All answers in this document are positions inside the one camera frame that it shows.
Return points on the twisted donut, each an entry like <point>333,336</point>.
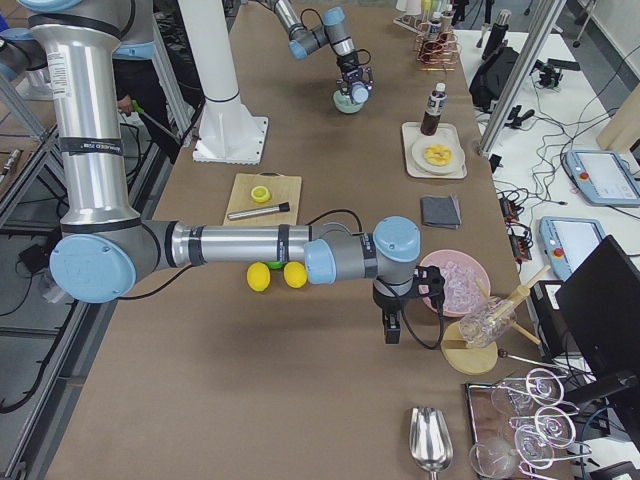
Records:
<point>437,155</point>

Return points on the teach pendant far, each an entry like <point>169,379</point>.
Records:
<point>602,178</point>

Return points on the black tray with glasses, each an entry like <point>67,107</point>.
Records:
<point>522,427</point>

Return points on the yellow lemon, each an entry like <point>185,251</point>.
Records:
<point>258,277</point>
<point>295,275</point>

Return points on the aluminium frame post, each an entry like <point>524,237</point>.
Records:
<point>543,20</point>

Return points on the mint green bowl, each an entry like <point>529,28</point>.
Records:
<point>345,105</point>

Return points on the person in black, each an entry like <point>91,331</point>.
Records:
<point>138,87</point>

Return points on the teach pendant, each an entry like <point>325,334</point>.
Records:
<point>569,241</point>
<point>602,178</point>

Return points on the clear glass mug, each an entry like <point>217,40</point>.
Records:
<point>487,323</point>

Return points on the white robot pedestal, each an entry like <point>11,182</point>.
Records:
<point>228,132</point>

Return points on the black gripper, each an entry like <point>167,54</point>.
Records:
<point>348,75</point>
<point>386,301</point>

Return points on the dark sauce bottle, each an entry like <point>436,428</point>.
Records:
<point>433,110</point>

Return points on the grey folded cloth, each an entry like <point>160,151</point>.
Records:
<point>440,211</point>

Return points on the halved lemon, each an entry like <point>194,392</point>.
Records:
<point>260,194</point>

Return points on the steel muddler black tip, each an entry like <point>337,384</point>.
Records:
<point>257,212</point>

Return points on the black monitor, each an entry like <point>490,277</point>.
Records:
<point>599,303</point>

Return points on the wooden glass stand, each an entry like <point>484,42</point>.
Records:
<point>478,361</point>

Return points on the wooden cutting board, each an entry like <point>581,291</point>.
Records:
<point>283,189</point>

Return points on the green lime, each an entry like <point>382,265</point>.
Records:
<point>275,265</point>

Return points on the yellow lemon right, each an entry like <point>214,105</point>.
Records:
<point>295,275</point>

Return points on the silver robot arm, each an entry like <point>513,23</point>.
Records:
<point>303,41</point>
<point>106,247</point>

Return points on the black bag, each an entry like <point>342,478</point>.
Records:
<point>490,79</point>

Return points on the white serving tray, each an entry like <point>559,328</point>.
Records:
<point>446,133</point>

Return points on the copper wire bottle rack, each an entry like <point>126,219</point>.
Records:
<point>435,44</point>

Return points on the white plate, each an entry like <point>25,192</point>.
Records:
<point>454,166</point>

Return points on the yellow lemon left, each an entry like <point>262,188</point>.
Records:
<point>258,277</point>

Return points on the pink bowl of ice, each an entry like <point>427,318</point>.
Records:
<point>466,281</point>

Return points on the metal ice scoop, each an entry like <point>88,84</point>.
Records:
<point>429,440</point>

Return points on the teach pendant near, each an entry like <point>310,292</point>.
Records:
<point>569,241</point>

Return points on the light blue cup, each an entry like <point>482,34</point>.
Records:
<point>359,93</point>

